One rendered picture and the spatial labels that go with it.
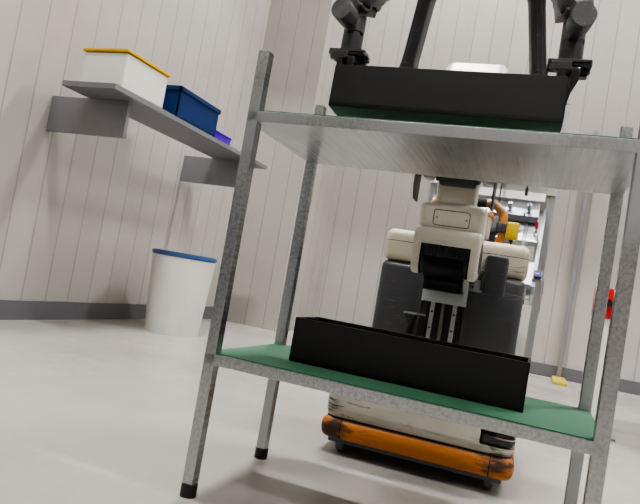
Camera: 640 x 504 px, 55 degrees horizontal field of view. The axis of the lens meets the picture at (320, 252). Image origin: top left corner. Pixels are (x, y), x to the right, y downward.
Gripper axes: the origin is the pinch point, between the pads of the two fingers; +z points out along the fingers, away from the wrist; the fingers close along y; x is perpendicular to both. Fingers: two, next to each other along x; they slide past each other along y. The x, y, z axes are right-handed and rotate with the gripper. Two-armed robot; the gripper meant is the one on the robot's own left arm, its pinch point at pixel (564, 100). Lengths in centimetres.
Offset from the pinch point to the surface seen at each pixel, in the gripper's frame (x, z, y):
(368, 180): 501, -76, -177
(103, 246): 221, 49, -291
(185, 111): 191, -47, -226
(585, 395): 19, 71, 16
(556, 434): -23, 76, 7
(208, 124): 221, -47, -225
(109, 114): 145, -28, -247
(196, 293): 237, 71, -219
